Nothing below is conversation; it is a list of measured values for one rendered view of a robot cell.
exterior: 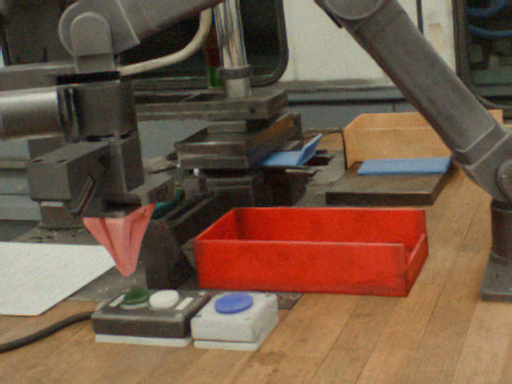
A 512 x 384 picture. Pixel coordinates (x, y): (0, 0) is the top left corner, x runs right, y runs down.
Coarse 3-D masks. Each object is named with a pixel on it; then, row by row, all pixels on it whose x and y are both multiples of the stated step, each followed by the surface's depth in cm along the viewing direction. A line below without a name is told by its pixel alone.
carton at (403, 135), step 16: (400, 112) 148; (416, 112) 147; (496, 112) 143; (352, 128) 144; (368, 128) 150; (384, 128) 149; (400, 128) 137; (416, 128) 136; (352, 144) 140; (368, 144) 139; (384, 144) 138; (400, 144) 137; (416, 144) 136; (432, 144) 135; (352, 160) 141
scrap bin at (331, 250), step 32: (224, 224) 104; (256, 224) 107; (288, 224) 105; (320, 224) 104; (352, 224) 103; (384, 224) 101; (416, 224) 100; (224, 256) 96; (256, 256) 95; (288, 256) 93; (320, 256) 92; (352, 256) 91; (384, 256) 90; (416, 256) 94; (224, 288) 97; (256, 288) 96; (288, 288) 94; (320, 288) 93; (352, 288) 92; (384, 288) 91
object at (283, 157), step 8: (320, 136) 118; (312, 144) 115; (272, 152) 121; (280, 152) 121; (288, 152) 121; (296, 152) 120; (304, 152) 113; (312, 152) 118; (264, 160) 118; (272, 160) 117; (280, 160) 117; (288, 160) 116; (296, 160) 116; (304, 160) 115
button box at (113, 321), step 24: (96, 312) 87; (120, 312) 87; (144, 312) 86; (168, 312) 85; (192, 312) 86; (24, 336) 88; (96, 336) 87; (120, 336) 87; (144, 336) 86; (168, 336) 84; (192, 336) 86
